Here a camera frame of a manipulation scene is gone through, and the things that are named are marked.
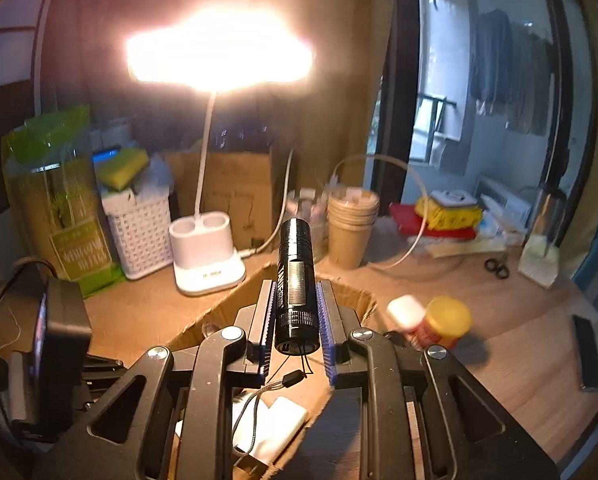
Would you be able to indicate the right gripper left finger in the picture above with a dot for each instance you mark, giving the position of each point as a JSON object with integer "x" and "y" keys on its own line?
{"x": 257, "y": 321}

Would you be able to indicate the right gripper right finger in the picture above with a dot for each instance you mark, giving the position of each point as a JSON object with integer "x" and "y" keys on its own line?
{"x": 343, "y": 367}

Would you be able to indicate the white power adapter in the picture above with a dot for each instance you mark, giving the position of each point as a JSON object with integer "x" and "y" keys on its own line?
{"x": 276, "y": 426}

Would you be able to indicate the brown cardboard box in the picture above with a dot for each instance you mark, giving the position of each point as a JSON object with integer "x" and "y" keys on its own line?
{"x": 313, "y": 394}

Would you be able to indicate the black flashlight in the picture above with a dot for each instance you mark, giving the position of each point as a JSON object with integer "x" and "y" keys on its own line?
{"x": 296, "y": 329}

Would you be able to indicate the white earbuds case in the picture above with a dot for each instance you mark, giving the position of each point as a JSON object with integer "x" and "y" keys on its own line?
{"x": 405, "y": 313}

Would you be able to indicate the yellow-lid red can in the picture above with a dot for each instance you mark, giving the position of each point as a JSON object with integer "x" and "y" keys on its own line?
{"x": 446, "y": 320}

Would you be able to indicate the stack of brown paper cups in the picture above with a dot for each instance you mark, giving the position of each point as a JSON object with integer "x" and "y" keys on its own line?
{"x": 351, "y": 213}

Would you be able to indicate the clear patterned glass jar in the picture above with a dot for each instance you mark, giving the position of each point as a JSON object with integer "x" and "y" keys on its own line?
{"x": 311, "y": 206}

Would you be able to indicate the white woven plastic basket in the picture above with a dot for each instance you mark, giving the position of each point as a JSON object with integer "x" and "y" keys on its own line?
{"x": 139, "y": 224}

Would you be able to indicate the yellow packet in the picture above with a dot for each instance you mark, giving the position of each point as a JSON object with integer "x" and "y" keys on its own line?
{"x": 440, "y": 218}

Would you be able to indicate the small black scissors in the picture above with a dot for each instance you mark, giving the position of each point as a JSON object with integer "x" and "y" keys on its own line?
{"x": 498, "y": 266}

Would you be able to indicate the brown lamp packaging box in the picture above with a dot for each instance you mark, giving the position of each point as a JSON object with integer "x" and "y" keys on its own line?
{"x": 241, "y": 184}

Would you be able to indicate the folded white tissue pack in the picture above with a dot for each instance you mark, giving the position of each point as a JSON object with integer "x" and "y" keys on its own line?
{"x": 539, "y": 261}

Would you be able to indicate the yellow green sponge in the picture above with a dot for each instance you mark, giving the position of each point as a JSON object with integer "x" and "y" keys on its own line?
{"x": 118, "y": 172}

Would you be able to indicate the black remote control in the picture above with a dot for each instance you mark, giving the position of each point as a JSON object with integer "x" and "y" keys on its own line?
{"x": 587, "y": 351}

